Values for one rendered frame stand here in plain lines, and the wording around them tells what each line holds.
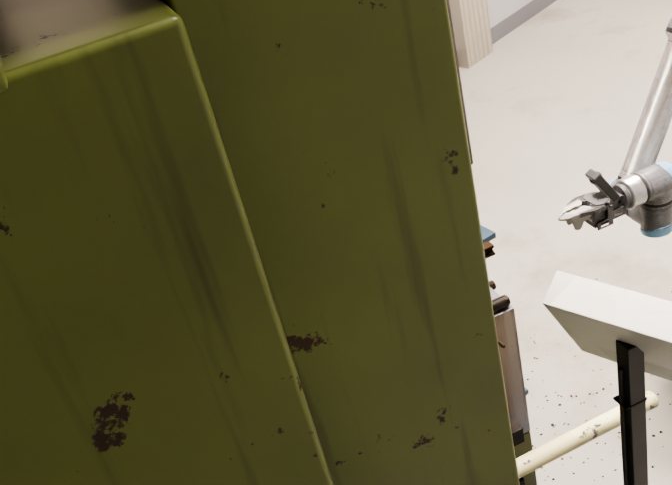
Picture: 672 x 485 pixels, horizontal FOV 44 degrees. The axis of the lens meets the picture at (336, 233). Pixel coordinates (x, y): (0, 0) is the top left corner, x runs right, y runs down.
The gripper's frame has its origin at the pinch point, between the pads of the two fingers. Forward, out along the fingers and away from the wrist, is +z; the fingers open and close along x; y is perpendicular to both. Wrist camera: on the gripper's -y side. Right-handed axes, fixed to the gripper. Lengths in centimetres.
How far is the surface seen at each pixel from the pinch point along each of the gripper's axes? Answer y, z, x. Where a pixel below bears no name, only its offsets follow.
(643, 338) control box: -14, 27, -64
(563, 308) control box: -16, 34, -50
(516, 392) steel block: 36.5, 29.8, -16.0
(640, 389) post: 4, 24, -60
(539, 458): 36, 38, -39
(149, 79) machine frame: -91, 98, -54
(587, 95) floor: 100, -177, 231
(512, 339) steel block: 18.2, 28.7, -15.9
